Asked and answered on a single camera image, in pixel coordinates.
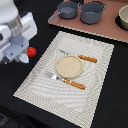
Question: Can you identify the fork with wooden handle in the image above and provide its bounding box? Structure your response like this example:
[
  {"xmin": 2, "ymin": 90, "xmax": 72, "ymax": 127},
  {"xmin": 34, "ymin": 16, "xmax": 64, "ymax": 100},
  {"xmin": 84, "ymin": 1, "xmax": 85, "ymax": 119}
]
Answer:
[{"xmin": 45, "ymin": 72, "xmax": 85, "ymax": 89}]

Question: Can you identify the red sausage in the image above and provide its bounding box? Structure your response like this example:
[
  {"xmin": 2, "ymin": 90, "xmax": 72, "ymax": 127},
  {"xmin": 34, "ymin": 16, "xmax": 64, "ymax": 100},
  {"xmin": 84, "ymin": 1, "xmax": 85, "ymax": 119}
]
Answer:
[{"xmin": 27, "ymin": 47, "xmax": 36, "ymax": 57}]

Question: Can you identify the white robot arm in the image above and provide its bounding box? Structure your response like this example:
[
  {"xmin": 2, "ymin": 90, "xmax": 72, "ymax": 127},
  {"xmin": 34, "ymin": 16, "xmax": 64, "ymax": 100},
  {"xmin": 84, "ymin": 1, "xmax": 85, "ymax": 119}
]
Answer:
[{"xmin": 0, "ymin": 0, "xmax": 37, "ymax": 64}]

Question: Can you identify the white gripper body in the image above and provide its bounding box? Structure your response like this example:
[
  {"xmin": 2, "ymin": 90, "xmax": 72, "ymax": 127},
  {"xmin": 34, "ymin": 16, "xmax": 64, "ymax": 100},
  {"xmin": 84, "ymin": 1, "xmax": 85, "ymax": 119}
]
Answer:
[{"xmin": 0, "ymin": 12, "xmax": 37, "ymax": 64}]

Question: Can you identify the woven beige placemat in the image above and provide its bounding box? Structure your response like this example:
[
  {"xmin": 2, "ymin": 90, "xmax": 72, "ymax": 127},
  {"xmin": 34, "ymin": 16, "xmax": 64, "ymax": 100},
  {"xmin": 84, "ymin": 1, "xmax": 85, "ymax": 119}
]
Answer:
[{"xmin": 14, "ymin": 31, "xmax": 114, "ymax": 128}]

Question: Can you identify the knife with wooden handle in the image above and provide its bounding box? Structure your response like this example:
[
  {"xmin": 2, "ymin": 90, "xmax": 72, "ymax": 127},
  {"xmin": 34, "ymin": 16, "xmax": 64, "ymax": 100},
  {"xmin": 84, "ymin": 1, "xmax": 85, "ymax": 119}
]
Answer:
[{"xmin": 58, "ymin": 49, "xmax": 98, "ymax": 63}]

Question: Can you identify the white fish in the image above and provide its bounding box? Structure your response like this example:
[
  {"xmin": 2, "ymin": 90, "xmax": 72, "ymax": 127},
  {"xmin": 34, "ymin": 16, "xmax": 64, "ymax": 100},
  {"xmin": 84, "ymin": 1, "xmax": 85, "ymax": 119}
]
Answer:
[{"xmin": 19, "ymin": 53, "xmax": 29, "ymax": 64}]

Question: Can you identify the beige bowl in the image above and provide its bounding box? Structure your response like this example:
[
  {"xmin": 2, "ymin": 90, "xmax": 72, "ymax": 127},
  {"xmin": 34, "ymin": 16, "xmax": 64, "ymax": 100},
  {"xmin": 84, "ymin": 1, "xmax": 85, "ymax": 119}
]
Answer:
[{"xmin": 119, "ymin": 5, "xmax": 128, "ymax": 30}]

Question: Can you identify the grey frying pan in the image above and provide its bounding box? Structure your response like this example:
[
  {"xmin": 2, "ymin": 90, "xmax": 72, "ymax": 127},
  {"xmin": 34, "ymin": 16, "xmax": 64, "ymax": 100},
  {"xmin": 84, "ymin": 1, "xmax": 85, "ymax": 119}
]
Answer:
[{"xmin": 49, "ymin": 1, "xmax": 78, "ymax": 21}]

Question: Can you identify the dark grey cooking pot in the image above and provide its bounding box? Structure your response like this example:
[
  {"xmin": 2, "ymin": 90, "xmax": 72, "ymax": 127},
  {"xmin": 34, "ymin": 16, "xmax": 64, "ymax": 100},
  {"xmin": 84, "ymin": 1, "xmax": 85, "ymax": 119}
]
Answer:
[{"xmin": 78, "ymin": 2, "xmax": 108, "ymax": 24}]

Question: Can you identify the round wooden plate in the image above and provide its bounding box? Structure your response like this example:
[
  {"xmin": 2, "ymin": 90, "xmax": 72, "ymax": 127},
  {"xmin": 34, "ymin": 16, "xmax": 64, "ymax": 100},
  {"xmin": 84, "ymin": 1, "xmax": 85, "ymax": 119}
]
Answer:
[{"xmin": 56, "ymin": 55, "xmax": 83, "ymax": 78}]

